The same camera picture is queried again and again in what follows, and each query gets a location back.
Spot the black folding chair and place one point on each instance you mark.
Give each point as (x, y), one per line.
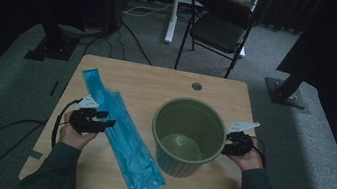
(219, 31)

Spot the black tape strip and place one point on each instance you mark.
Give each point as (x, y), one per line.
(54, 88)

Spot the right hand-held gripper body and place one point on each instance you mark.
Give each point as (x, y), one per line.
(240, 144)

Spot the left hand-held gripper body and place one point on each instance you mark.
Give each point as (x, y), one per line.
(84, 122)

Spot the person's right hand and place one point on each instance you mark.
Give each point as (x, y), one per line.
(251, 161)

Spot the person's left hand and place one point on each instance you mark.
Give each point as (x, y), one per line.
(74, 137)

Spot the black stand with metal base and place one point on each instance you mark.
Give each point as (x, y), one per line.
(286, 92)

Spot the grey table grommet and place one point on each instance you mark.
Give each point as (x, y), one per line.
(196, 86)

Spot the grey tape strip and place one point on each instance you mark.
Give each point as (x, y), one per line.
(35, 154)

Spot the blue plastic bag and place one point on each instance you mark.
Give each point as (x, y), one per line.
(129, 142)

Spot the black stand with square base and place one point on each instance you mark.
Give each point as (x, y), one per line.
(54, 47)

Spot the green plastic bin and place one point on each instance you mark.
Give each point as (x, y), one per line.
(186, 117)

